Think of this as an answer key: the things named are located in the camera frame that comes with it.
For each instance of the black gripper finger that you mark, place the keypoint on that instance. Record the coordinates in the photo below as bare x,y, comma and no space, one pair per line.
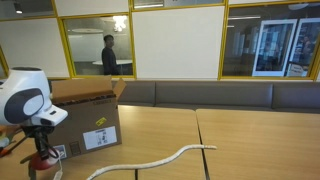
41,146
31,168

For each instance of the ceiling pendant lamp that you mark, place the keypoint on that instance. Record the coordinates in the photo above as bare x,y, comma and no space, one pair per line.
120,22

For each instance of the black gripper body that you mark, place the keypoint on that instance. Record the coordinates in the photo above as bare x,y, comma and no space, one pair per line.
36,131

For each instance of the white framed display panel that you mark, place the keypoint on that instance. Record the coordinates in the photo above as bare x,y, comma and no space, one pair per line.
305,46

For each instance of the grey bench sofa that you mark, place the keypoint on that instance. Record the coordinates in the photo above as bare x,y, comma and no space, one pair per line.
213,95

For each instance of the brown cardboard box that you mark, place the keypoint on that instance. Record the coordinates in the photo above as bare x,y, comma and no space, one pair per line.
90,113

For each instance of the white round meeting table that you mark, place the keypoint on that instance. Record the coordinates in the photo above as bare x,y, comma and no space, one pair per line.
125,62

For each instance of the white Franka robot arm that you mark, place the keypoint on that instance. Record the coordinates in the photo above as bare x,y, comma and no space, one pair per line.
23,96

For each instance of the person in dark clothes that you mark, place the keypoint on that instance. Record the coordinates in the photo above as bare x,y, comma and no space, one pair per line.
109,60

